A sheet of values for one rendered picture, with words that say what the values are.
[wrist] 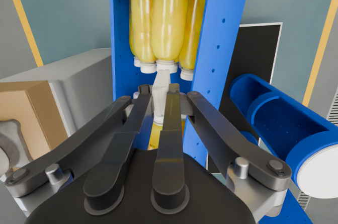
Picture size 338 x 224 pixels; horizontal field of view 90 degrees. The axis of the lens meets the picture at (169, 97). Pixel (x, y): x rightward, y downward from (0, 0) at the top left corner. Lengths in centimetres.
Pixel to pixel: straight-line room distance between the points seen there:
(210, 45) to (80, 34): 149
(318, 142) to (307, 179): 15
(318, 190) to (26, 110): 107
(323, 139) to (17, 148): 103
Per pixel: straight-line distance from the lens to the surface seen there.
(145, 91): 16
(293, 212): 130
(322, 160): 86
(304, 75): 198
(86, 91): 88
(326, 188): 98
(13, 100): 64
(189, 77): 41
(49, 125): 68
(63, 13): 176
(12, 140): 69
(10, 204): 217
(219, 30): 32
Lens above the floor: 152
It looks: 66 degrees down
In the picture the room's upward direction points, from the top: 177 degrees counter-clockwise
